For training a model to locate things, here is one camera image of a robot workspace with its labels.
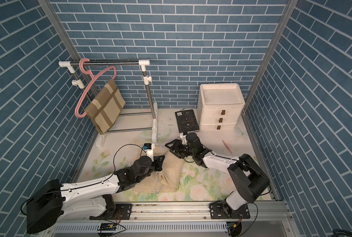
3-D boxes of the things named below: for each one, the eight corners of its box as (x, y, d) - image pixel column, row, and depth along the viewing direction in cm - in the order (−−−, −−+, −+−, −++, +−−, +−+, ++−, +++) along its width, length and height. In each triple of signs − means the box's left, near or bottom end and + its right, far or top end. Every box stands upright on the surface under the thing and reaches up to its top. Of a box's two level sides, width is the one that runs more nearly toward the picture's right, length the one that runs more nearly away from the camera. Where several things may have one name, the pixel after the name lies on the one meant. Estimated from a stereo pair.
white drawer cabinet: (198, 131, 109) (203, 105, 88) (197, 109, 124) (200, 82, 103) (234, 131, 109) (247, 106, 89) (228, 109, 124) (238, 83, 103)
